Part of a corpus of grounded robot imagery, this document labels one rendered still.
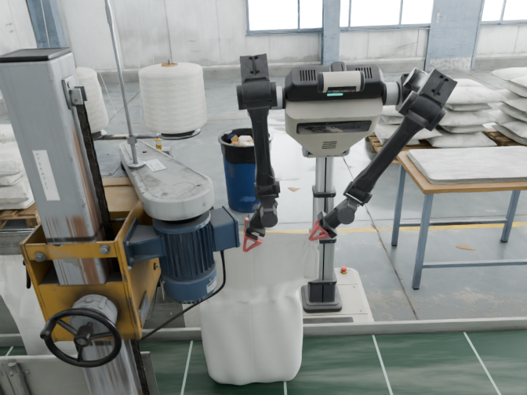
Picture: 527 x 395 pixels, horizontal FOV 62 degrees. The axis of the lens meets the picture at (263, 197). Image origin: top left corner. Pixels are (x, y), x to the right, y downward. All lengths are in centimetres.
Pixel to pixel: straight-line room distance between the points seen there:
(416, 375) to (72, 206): 153
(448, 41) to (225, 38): 448
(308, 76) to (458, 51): 855
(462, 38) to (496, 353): 844
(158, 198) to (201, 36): 847
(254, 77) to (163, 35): 840
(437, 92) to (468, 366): 125
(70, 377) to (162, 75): 116
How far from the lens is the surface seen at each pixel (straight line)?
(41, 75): 99
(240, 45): 943
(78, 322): 121
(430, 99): 132
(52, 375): 185
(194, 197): 106
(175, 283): 120
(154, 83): 113
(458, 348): 223
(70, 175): 105
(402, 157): 313
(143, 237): 116
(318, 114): 175
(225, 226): 117
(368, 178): 146
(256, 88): 120
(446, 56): 1012
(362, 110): 179
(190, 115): 115
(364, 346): 213
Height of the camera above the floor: 188
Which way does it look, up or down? 27 degrees down
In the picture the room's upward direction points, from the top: 2 degrees counter-clockwise
